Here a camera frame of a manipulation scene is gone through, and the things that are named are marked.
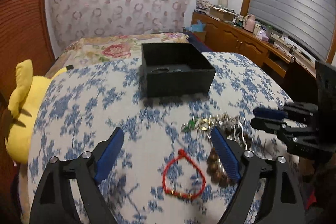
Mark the pink thermos jug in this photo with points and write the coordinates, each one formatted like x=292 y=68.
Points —
x=249 y=21

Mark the pink floral bed cover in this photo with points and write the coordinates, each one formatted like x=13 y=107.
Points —
x=94 y=50

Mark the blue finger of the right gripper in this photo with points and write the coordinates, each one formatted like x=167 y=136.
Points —
x=270 y=126
x=270 y=113

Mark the silver cuff bangle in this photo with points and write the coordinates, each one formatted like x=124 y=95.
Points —
x=160 y=70

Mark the yellow Pikachu plush toy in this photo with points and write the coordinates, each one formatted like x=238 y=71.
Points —
x=18 y=120

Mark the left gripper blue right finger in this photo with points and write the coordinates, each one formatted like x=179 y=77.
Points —
x=229 y=152

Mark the cardboard box on cabinet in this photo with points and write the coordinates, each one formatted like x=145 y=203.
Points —
x=221 y=14

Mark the blue tissue paper bag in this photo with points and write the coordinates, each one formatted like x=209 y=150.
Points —
x=198 y=27

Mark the black square jewelry box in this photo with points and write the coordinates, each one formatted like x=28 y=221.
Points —
x=190 y=71

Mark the green gem gold ring pendant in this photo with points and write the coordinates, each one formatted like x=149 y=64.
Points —
x=201 y=125

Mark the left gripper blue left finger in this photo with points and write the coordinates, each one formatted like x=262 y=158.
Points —
x=106 y=153

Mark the brown louvered wardrobe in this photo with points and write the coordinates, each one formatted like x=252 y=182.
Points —
x=24 y=35

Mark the wooden sideboard cabinet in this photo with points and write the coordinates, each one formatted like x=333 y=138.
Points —
x=271 y=58

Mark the blue floral white blanket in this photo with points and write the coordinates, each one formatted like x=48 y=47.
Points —
x=160 y=173

